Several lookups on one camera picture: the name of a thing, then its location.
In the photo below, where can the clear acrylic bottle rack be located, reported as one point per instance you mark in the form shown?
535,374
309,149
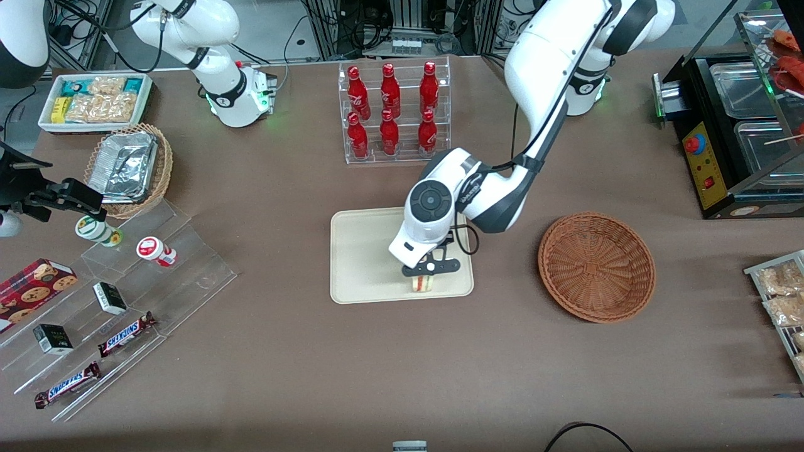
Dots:
408,157

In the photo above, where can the small black box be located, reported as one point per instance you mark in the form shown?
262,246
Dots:
53,339
110,298

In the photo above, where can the red soda bottle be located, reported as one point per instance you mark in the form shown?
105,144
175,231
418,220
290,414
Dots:
358,94
389,137
429,89
357,139
390,93
428,137

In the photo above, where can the beige rectangular tray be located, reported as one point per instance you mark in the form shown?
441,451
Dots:
364,254

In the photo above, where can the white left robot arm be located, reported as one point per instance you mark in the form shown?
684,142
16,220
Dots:
546,63

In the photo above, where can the Snickers bar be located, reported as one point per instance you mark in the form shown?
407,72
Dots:
66,385
125,334

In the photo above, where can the red emergency button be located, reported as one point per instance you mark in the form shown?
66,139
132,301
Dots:
694,144

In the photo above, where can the white snack bin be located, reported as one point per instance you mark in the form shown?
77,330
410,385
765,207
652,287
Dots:
94,127

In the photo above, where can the oval light wicker basket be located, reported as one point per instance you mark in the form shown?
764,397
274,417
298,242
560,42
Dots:
162,169

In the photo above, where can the white power strip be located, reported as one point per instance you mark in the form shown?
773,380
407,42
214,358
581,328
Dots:
406,46

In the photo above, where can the red skewered sausage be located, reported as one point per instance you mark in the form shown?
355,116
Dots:
790,70
786,39

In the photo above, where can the triangular sandwich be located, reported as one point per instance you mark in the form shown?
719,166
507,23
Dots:
423,284

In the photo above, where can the silver foil pack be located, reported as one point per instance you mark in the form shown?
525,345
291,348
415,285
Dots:
122,166

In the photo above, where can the steel food pan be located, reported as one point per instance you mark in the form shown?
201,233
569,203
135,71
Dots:
763,147
741,88

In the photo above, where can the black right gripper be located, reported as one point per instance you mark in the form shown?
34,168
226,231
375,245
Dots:
17,188

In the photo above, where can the red lidded cup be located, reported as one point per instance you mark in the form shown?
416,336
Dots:
151,249

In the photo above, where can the yellow snack pack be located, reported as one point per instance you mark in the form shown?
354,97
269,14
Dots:
59,110

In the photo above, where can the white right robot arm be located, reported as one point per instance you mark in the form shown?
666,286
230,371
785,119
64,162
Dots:
220,94

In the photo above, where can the small grey device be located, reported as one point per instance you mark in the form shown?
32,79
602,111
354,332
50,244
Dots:
409,446

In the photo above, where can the clear acrylic stepped shelf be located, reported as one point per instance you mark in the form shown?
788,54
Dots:
195,276

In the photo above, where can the green sunflower cup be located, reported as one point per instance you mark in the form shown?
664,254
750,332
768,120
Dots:
95,230

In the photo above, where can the black food warmer case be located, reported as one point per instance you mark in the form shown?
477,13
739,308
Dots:
722,207

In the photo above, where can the clear bagged pastry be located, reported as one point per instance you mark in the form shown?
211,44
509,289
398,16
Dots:
800,362
785,311
799,340
782,279

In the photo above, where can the round brown wicker basket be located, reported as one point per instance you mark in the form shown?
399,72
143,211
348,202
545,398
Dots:
597,267

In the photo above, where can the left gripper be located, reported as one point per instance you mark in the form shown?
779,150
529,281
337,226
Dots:
448,238

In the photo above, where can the red chocolate chip cookie box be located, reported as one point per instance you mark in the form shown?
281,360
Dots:
31,292

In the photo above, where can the teal snack pack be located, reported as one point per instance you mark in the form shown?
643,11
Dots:
73,88
132,85

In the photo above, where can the clear cracker bag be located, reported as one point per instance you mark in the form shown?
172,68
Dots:
100,108
107,86

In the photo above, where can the tray of wrapped pastries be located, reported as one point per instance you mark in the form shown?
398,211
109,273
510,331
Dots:
754,271

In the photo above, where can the aluminium frame rack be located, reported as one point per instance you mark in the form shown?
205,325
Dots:
326,28

